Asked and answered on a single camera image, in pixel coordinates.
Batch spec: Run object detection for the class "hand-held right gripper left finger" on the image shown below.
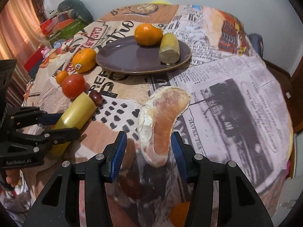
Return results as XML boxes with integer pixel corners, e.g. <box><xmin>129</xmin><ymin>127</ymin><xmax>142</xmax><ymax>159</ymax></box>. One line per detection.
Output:
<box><xmin>22</xmin><ymin>131</ymin><xmax>128</xmax><ymax>227</ymax></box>

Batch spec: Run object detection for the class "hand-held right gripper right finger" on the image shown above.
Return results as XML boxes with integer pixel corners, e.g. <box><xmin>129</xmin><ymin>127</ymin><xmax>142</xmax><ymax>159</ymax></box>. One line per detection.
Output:
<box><xmin>171</xmin><ymin>132</ymin><xmax>274</xmax><ymax>227</ymax></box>

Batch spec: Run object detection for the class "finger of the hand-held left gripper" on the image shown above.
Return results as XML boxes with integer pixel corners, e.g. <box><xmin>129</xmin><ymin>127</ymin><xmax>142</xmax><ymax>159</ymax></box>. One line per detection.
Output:
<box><xmin>14</xmin><ymin>127</ymin><xmax>80</xmax><ymax>155</ymax></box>
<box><xmin>9</xmin><ymin>106</ymin><xmax>62</xmax><ymax>128</ymax></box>

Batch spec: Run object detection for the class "long yellow banana piece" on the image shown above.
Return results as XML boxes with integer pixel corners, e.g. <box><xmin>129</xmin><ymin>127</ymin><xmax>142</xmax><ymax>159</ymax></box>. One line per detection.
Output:
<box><xmin>50</xmin><ymin>92</ymin><xmax>98</xmax><ymax>157</ymax></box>

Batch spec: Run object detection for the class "peeled pomelo segment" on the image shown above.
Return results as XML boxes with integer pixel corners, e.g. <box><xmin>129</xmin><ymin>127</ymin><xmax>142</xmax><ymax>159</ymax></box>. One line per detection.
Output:
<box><xmin>138</xmin><ymin>86</ymin><xmax>191</xmax><ymax>168</ymax></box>

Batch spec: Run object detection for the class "purple ceramic plate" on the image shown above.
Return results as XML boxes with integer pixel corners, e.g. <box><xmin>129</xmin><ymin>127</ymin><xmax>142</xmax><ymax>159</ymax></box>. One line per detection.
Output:
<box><xmin>95</xmin><ymin>36</ymin><xmax>192</xmax><ymax>74</ymax></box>

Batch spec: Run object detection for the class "red tomato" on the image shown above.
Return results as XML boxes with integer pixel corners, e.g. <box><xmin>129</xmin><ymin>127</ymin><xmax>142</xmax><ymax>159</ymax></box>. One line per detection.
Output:
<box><xmin>62</xmin><ymin>73</ymin><xmax>86</xmax><ymax>99</ymax></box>

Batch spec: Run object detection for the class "small tangerine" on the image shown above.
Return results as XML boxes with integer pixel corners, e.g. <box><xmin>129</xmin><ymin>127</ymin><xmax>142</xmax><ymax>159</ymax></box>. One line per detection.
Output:
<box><xmin>56</xmin><ymin>70</ymin><xmax>69</xmax><ymax>85</ymax></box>

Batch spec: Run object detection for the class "dark red grape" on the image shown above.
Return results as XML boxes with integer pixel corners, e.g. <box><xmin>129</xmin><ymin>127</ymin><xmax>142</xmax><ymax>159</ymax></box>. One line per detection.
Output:
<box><xmin>89</xmin><ymin>91</ymin><xmax>103</xmax><ymax>106</ymax></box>

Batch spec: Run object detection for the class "red box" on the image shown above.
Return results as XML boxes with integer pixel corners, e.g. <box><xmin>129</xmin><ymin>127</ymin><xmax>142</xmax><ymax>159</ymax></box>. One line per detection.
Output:
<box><xmin>23</xmin><ymin>49</ymin><xmax>48</xmax><ymax>74</ymax></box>

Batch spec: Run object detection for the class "orange with sticker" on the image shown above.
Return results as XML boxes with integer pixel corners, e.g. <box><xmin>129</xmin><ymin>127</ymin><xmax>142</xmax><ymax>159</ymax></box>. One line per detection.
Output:
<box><xmin>72</xmin><ymin>48</ymin><xmax>97</xmax><ymax>73</ymax></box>

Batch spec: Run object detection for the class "printed newspaper tablecloth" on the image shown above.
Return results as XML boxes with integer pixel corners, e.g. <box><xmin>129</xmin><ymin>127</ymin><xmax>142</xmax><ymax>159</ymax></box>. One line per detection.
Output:
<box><xmin>22</xmin><ymin>3</ymin><xmax>294</xmax><ymax>227</ymax></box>

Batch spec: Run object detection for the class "green box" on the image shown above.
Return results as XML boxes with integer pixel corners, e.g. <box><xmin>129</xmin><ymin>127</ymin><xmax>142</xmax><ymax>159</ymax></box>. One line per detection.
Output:
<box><xmin>48</xmin><ymin>18</ymin><xmax>86</xmax><ymax>43</ymax></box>

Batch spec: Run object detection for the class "red orange packet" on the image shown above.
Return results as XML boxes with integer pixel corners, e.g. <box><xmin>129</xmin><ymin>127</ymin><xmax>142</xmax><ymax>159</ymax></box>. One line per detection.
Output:
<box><xmin>40</xmin><ymin>14</ymin><xmax>74</xmax><ymax>35</ymax></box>

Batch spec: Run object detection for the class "orange pink curtain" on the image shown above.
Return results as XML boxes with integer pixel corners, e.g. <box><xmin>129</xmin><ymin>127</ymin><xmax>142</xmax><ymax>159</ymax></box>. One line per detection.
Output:
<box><xmin>0</xmin><ymin>0</ymin><xmax>46</xmax><ymax>61</ymax></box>

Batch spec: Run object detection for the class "short cut banana piece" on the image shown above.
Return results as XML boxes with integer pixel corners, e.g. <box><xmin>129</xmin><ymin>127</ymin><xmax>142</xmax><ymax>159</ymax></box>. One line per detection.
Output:
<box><xmin>158</xmin><ymin>33</ymin><xmax>181</xmax><ymax>65</ymax></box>

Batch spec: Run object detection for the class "grey cushion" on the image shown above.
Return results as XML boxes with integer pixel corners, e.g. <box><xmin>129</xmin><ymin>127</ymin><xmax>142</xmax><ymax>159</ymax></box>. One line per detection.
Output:
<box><xmin>57</xmin><ymin>0</ymin><xmax>94</xmax><ymax>23</ymax></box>

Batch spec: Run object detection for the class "plain orange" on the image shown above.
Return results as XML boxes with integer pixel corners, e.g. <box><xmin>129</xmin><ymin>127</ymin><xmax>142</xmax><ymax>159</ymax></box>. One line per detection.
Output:
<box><xmin>134</xmin><ymin>23</ymin><xmax>164</xmax><ymax>47</ymax></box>

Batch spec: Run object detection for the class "blue chair back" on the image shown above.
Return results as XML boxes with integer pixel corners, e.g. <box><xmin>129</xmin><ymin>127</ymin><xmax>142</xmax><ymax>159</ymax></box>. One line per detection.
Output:
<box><xmin>248</xmin><ymin>33</ymin><xmax>264</xmax><ymax>58</ymax></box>

